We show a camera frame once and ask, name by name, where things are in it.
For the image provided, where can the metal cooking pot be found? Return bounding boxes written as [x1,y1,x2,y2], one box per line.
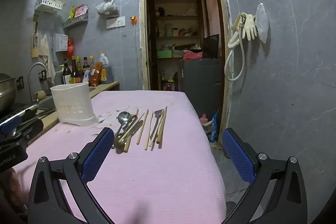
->
[0,73,17,112]

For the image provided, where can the white wall socket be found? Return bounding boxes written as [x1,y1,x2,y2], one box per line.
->
[106,17,126,29]

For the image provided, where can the dark soy sauce bottle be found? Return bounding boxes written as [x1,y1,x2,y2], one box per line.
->
[70,56,80,84]

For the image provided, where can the metal faucet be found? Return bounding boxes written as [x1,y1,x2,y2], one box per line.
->
[28,62,51,104]

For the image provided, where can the bunch of wooden chopsticks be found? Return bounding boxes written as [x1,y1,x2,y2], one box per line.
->
[118,106,168,153]

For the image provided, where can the yellow cap oil jug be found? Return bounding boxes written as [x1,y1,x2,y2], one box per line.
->
[99,52,114,84]

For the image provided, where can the white wall box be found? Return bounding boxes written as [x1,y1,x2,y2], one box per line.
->
[55,33,69,52]

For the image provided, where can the dark wine bottle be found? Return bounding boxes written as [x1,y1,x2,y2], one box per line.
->
[61,59,72,85]

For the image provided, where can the grey wall shelf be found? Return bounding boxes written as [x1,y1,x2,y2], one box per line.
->
[62,15,89,28]

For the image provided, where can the wooden door frame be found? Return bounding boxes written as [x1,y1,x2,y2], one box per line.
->
[139,0,234,147]

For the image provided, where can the wooden storage shelf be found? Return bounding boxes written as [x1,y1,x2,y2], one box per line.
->
[147,0,204,59]

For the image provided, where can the white plastic utensil holder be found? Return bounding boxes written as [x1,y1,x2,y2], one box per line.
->
[51,82,95,127]

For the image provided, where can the cream rubber gloves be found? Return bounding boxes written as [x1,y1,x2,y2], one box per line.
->
[242,13,258,41]

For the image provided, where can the black monitor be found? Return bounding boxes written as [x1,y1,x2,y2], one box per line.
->
[203,34,220,59]

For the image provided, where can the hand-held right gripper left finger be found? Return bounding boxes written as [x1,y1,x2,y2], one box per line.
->
[28,127,116,224]

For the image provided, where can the pink floral tablecloth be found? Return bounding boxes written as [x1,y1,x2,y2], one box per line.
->
[12,91,227,224]

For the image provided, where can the white hose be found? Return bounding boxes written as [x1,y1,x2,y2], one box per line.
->
[224,12,247,82]

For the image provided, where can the hanging white plastic bag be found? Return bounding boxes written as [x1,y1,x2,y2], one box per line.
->
[255,0,270,44]

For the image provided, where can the white wall basket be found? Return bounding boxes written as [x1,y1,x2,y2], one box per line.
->
[35,0,65,14]

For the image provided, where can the grey cabinet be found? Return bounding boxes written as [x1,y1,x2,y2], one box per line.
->
[178,58,224,132]

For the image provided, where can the person's left hand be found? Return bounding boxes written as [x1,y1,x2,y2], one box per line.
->
[0,169,24,211]

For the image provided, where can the small dark metal spoon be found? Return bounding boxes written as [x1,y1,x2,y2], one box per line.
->
[150,109,164,140]

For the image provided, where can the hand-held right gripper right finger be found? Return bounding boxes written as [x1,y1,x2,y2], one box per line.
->
[222,128,307,224]

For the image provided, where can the blue packet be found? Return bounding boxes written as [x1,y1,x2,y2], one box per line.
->
[209,111,219,143]

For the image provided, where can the metal sink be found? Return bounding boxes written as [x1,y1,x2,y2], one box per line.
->
[34,95,57,115]

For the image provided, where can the pink cloth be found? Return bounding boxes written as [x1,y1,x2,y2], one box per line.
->
[182,49,203,61]

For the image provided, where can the hanging clear plastic bag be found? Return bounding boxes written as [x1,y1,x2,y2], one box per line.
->
[96,0,118,17]

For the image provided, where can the red snack packet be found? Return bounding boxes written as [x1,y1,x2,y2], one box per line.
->
[75,4,88,17]

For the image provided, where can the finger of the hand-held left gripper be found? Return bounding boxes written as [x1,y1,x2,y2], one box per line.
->
[12,119,44,146]
[0,116,22,133]

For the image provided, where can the hanging beige towel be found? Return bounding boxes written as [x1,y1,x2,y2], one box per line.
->
[39,33,56,81]

